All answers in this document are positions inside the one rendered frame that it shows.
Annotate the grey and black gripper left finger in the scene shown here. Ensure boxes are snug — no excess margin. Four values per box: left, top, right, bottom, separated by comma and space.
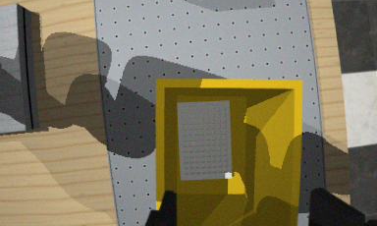
145, 191, 177, 226

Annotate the white well plate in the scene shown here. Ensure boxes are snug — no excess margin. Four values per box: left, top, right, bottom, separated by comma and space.
177, 100, 232, 181

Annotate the yellow open-top bin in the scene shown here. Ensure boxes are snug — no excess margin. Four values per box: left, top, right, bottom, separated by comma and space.
156, 79, 302, 226

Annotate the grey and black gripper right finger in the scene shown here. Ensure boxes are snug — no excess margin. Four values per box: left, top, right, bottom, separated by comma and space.
308, 188, 377, 226

